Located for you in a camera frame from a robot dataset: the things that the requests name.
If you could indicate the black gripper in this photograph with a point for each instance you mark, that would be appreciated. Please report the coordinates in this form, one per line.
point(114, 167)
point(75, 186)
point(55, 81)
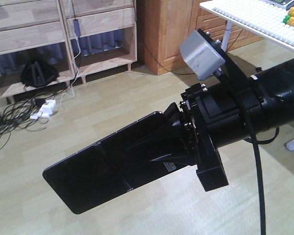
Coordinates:
point(217, 121)

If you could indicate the black smartphone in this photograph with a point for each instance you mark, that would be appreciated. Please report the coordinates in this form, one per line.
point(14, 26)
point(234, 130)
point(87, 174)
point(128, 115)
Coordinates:
point(105, 170)

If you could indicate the orange wooden cabinet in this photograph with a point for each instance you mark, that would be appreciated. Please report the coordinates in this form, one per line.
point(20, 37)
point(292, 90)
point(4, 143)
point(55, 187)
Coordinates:
point(162, 25)

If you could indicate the white power strip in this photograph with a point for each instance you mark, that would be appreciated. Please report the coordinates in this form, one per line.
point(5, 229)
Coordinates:
point(46, 110)

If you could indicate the white building block baseplate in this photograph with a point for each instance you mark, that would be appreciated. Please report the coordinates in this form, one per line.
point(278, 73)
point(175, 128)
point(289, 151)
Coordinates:
point(257, 16)

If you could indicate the light wooden shelf unit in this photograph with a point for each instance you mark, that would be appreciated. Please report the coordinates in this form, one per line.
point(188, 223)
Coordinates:
point(78, 37)

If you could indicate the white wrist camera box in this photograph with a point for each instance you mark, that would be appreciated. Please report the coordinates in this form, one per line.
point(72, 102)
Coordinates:
point(200, 56)

